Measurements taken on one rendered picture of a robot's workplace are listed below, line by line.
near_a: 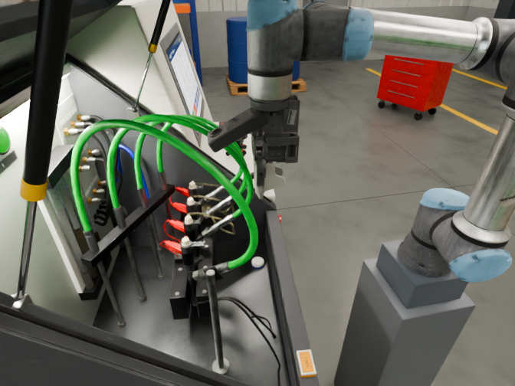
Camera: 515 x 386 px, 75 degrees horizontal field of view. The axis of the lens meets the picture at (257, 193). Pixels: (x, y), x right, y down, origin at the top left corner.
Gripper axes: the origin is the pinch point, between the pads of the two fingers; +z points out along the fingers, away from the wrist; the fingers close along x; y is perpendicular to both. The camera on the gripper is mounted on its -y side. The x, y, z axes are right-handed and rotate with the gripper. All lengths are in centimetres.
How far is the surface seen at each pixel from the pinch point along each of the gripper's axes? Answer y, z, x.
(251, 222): -2.4, -4.3, -15.0
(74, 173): -34.1, -7.1, -0.8
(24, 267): -27.0, -13.1, -30.9
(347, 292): 62, 123, 72
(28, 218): -24.1, -19.4, -31.3
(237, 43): 17, 50, 476
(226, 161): -6, 26, 62
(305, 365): 7.4, 27.3, -22.1
